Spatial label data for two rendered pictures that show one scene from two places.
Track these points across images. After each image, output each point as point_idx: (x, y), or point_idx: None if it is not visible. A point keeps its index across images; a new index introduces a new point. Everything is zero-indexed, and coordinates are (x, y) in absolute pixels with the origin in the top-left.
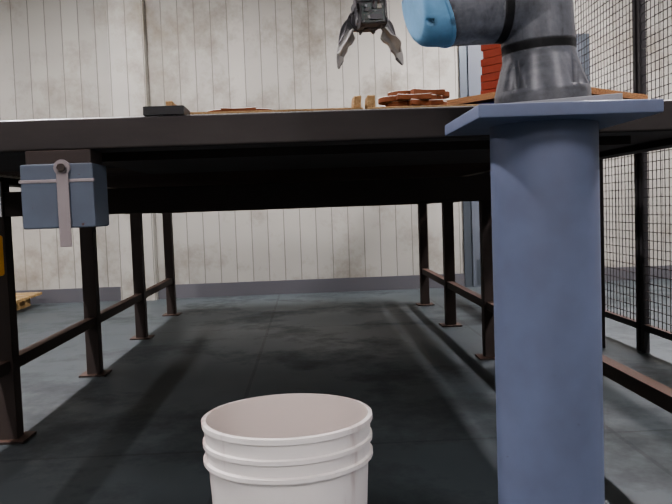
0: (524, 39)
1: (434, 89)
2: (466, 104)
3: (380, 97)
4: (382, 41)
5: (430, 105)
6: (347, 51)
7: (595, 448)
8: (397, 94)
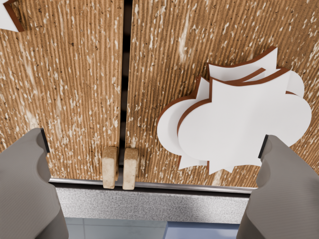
0: None
1: (251, 164)
2: (246, 187)
3: (158, 139)
4: (248, 200)
5: (203, 184)
6: (50, 178)
7: None
8: (178, 167)
